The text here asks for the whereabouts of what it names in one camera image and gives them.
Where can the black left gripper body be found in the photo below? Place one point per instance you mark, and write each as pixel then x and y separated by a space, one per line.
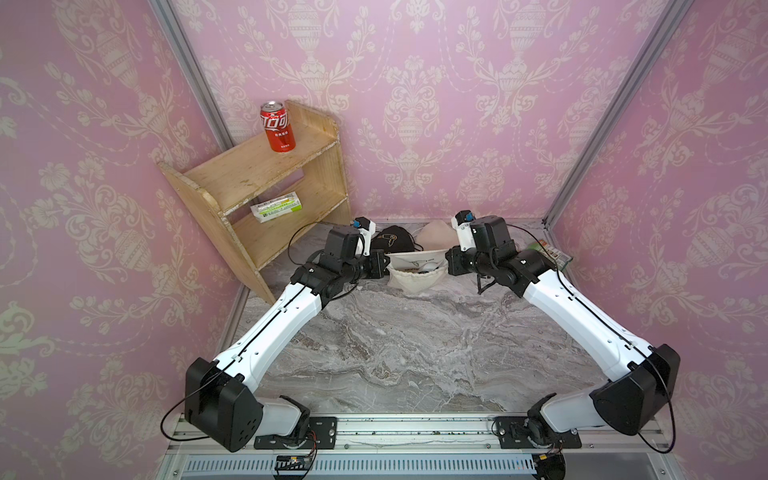
pixel 363 267

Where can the white hair dryer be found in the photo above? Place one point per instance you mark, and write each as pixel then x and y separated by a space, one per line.
pixel 429 266

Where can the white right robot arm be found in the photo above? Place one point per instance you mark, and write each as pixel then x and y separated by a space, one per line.
pixel 640 377

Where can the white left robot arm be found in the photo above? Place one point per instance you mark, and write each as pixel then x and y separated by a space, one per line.
pixel 220 395

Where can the green white box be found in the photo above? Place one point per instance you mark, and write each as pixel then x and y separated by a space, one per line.
pixel 277 207

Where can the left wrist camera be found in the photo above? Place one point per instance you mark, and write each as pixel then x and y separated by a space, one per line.
pixel 366 231

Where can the right aluminium corner post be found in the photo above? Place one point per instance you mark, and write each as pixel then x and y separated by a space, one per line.
pixel 669 20

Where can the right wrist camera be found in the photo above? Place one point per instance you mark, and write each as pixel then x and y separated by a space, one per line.
pixel 461 223

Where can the beige hair dryer bag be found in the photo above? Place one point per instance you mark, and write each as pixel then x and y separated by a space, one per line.
pixel 437 235

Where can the wooden two-tier shelf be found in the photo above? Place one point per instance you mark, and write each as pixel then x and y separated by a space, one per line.
pixel 216 189

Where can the black drawstring bag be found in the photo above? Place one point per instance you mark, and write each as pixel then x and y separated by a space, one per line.
pixel 394 239

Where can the left aluminium corner post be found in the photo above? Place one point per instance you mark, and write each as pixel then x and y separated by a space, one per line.
pixel 192 69

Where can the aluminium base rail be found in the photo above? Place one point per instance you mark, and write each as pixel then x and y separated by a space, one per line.
pixel 426 446

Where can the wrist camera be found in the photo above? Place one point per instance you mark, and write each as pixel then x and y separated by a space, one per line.
pixel 366 231
pixel 461 223

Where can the aluminium corner post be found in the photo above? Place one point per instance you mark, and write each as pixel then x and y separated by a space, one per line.
pixel 669 20
pixel 192 69

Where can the green snack packet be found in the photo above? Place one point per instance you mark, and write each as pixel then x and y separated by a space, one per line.
pixel 560 258

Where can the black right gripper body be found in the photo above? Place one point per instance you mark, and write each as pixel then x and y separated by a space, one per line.
pixel 473 262

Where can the red cola can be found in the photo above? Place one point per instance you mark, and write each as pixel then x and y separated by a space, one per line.
pixel 277 127

